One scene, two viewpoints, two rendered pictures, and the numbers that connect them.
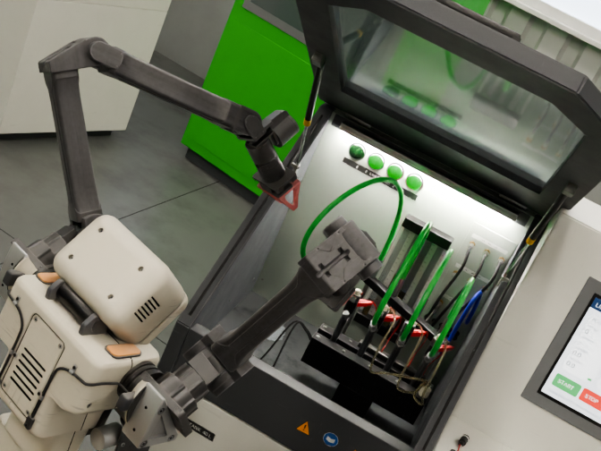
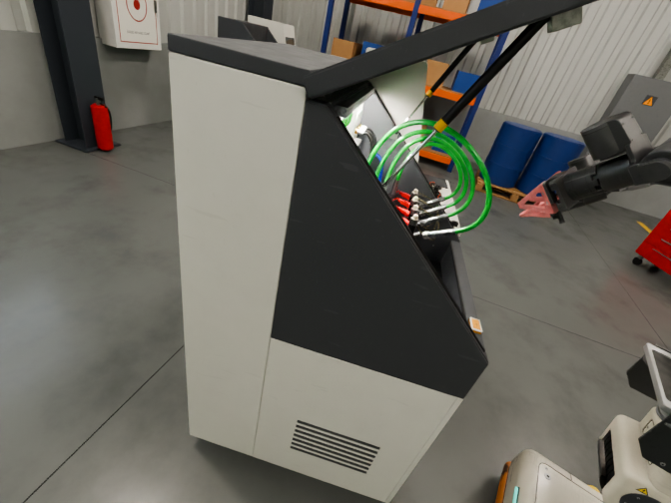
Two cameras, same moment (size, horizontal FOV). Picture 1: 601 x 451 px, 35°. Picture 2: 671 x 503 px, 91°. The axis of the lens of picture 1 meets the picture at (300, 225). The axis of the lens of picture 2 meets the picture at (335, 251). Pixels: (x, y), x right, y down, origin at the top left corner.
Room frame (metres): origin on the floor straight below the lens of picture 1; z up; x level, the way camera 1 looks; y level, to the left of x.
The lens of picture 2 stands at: (2.56, 0.75, 1.56)
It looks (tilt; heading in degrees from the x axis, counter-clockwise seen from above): 32 degrees down; 265
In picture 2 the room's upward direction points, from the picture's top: 14 degrees clockwise
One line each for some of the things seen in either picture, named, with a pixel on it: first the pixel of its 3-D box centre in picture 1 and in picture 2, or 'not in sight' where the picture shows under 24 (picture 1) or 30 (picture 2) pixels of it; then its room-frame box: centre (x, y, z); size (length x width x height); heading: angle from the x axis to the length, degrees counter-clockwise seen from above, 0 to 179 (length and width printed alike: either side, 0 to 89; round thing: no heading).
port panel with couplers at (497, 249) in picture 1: (469, 280); (353, 155); (2.47, -0.49, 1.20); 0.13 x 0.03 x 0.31; 80
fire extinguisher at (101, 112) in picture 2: not in sight; (102, 123); (4.96, -2.81, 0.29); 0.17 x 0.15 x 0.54; 73
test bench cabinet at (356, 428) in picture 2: not in sight; (352, 361); (2.28, -0.21, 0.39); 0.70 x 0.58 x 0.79; 80
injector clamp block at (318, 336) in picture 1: (361, 382); not in sight; (2.23, -0.33, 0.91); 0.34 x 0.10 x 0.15; 80
